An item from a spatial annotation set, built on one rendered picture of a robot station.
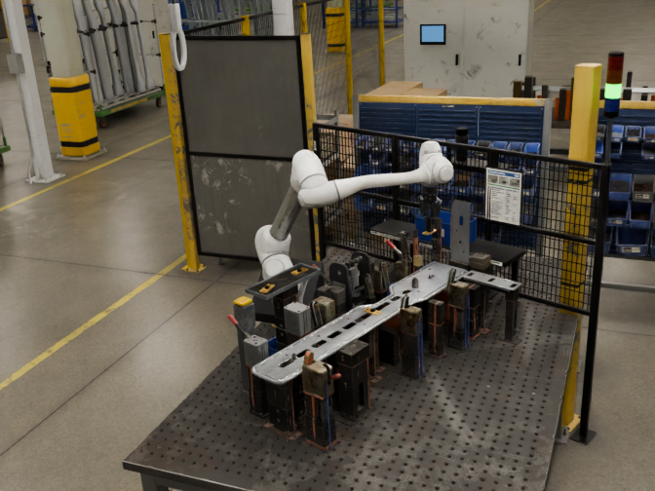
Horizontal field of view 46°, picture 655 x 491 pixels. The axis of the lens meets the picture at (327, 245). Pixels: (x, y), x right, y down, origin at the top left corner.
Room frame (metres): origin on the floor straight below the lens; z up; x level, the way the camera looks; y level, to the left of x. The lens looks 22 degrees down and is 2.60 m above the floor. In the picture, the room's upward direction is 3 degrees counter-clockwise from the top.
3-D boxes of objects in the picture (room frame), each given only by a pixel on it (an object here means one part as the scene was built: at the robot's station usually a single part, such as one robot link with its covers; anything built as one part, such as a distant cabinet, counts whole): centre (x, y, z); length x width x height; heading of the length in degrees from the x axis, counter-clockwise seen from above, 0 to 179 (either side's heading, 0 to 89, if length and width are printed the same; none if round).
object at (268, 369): (3.18, -0.19, 1.00); 1.38 x 0.22 x 0.02; 138
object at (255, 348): (2.87, 0.33, 0.88); 0.11 x 0.10 x 0.36; 48
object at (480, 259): (3.66, -0.79, 0.88); 0.08 x 0.08 x 0.36; 48
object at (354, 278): (3.41, -0.11, 0.94); 0.18 x 0.13 x 0.49; 138
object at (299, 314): (3.07, 0.15, 0.90); 0.13 x 0.10 x 0.41; 48
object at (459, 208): (3.73, -0.69, 1.17); 0.12 x 0.01 x 0.34; 48
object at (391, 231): (4.00, -0.65, 1.02); 0.90 x 0.22 x 0.03; 48
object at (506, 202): (3.89, -0.95, 1.30); 0.23 x 0.02 x 0.31; 48
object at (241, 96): (5.97, 0.61, 1.00); 1.34 x 0.14 x 2.00; 67
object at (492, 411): (3.45, -0.36, 0.68); 2.56 x 1.61 x 0.04; 157
